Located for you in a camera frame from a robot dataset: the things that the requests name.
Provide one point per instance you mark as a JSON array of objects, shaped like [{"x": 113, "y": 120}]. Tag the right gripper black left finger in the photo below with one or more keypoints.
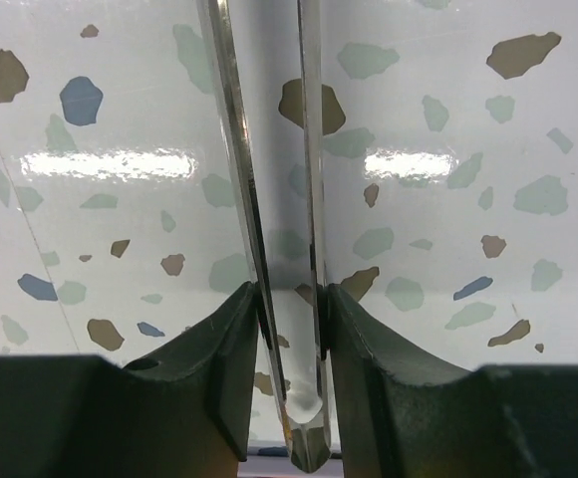
[{"x": 182, "y": 410}]

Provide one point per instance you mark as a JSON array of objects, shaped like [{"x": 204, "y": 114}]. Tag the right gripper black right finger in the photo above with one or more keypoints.
[{"x": 403, "y": 412}]

